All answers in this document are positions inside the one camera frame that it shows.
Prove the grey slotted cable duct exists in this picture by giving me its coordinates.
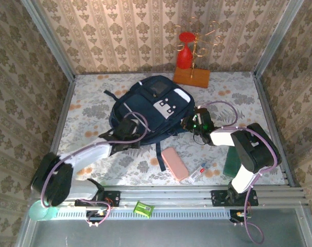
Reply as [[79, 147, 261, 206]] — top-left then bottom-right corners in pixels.
[[57, 207, 231, 221]]

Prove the pink pencil case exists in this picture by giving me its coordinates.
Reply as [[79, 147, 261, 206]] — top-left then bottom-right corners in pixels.
[[161, 147, 189, 181]]

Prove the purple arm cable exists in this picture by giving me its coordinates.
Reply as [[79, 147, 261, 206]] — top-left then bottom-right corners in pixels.
[[40, 111, 149, 227], [201, 100, 282, 244]]

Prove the gold wire stand wooden base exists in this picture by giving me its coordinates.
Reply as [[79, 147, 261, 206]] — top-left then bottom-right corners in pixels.
[[172, 16, 222, 90]]

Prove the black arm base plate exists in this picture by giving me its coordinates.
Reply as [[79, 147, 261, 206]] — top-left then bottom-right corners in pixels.
[[211, 189, 259, 207], [93, 189, 120, 207]]

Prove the aluminium frame bar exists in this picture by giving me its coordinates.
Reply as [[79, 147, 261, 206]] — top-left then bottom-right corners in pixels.
[[40, 76, 76, 188], [21, 0, 76, 80], [253, 0, 305, 78], [253, 72, 296, 187]]

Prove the mint green round object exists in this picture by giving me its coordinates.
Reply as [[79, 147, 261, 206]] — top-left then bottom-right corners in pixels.
[[28, 200, 59, 222]]

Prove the black connector with wires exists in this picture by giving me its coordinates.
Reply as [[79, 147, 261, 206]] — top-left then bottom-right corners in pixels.
[[85, 208, 113, 228], [229, 209, 252, 227]]

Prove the navy blue backpack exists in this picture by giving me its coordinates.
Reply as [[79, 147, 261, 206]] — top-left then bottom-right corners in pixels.
[[103, 75, 195, 172]]

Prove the wide aluminium mounting rail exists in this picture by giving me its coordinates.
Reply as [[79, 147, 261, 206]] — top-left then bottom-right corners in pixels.
[[31, 184, 307, 206]]

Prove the green tissue packet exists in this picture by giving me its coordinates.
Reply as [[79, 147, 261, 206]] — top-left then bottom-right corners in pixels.
[[133, 200, 155, 219]]

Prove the red wine glass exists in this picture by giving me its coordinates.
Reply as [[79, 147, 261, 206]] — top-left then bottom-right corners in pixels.
[[176, 32, 195, 70]]

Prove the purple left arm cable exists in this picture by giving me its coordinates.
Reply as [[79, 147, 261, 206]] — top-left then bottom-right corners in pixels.
[[40, 111, 149, 227]]

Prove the green transparent ruler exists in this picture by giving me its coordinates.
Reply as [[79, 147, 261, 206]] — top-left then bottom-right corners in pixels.
[[222, 146, 240, 177]]

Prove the syringe-like pen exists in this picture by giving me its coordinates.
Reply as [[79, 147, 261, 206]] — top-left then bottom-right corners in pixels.
[[188, 162, 207, 182]]

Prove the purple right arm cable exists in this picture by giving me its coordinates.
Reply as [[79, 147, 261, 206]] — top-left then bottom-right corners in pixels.
[[201, 100, 282, 244]]

